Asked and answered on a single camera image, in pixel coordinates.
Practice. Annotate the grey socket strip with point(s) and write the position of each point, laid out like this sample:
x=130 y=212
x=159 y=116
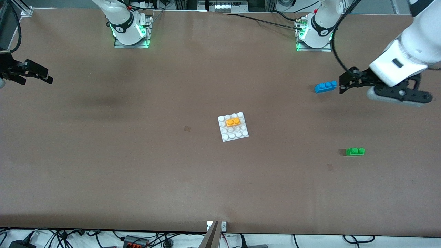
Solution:
x=225 y=6

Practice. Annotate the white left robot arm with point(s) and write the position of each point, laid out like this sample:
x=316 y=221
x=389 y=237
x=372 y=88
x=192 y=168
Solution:
x=423 y=38

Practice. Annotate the small white bracket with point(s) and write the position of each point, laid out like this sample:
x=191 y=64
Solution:
x=224 y=226
x=209 y=226

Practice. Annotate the aluminium frame profile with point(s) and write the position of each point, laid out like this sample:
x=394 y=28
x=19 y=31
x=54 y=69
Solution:
x=352 y=6

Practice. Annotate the black power adapter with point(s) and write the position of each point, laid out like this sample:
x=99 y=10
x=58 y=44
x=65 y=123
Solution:
x=20 y=245

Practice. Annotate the green toy brick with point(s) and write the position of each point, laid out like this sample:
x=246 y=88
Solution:
x=355 y=152

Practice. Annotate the yellow toy brick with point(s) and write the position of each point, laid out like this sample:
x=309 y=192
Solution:
x=233 y=122

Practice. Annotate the white studded base plate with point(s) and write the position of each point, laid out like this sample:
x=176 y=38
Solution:
x=234 y=135

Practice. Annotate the grey metal post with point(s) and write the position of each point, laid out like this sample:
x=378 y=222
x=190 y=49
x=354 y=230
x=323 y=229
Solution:
x=211 y=241

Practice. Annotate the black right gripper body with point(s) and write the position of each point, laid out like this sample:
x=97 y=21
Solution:
x=7 y=68

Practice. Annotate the blue toy brick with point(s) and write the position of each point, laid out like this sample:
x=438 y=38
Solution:
x=325 y=87

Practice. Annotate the metal corner bracket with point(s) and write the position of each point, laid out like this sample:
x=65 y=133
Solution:
x=27 y=12

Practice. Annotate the black orange terminal box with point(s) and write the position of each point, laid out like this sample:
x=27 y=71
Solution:
x=136 y=243

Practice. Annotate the white power strip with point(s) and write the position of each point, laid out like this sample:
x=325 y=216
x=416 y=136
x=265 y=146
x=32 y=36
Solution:
x=148 y=4

